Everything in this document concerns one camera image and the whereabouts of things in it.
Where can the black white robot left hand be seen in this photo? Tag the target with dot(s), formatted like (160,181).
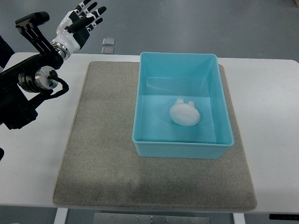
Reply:
(75,28)

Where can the white bear toy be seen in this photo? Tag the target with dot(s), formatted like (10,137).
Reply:
(184,114)

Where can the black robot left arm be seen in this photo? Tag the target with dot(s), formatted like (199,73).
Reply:
(24,86)

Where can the blue plastic box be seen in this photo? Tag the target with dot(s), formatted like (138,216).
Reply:
(165,77)

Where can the upper metal floor plate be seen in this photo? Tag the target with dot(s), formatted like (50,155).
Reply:
(108,41)

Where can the metal floor plate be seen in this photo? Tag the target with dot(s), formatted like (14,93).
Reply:
(108,41)
(107,50)

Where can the lower metal floor plate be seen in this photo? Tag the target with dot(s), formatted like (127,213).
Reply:
(107,50)

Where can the grey felt mat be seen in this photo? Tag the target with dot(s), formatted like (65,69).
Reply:
(101,168)

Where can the white left table leg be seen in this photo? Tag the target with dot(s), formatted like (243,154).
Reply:
(61,216)

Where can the white table leg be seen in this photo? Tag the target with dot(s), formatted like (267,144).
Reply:
(61,216)
(239,218)

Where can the white right table leg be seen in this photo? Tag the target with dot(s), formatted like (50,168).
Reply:
(239,218)

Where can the black table control panel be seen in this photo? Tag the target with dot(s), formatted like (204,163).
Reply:
(289,217)

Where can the metal base plate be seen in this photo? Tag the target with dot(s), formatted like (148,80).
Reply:
(114,218)

